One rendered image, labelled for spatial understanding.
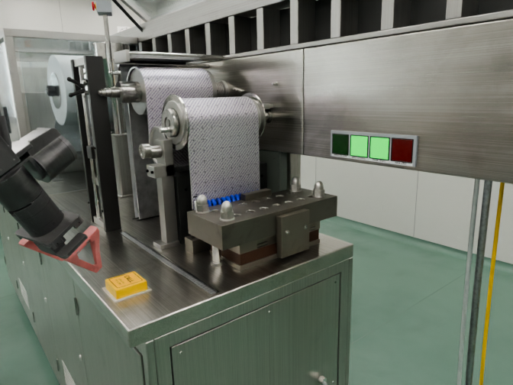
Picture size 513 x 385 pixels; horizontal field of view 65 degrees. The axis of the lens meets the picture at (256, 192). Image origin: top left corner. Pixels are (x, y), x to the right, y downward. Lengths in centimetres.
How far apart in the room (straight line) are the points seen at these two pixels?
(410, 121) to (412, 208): 283
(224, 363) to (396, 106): 71
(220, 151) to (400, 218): 291
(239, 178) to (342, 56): 43
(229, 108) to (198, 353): 63
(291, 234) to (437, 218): 273
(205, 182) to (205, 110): 19
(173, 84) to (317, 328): 84
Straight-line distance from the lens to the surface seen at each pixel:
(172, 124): 108
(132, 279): 96
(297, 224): 105
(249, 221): 96
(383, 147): 101
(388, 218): 393
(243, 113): 116
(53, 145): 69
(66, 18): 682
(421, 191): 371
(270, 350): 108
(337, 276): 117
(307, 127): 118
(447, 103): 94
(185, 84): 134
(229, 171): 114
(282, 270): 100
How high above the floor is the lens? 132
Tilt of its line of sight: 14 degrees down
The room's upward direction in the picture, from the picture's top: 1 degrees counter-clockwise
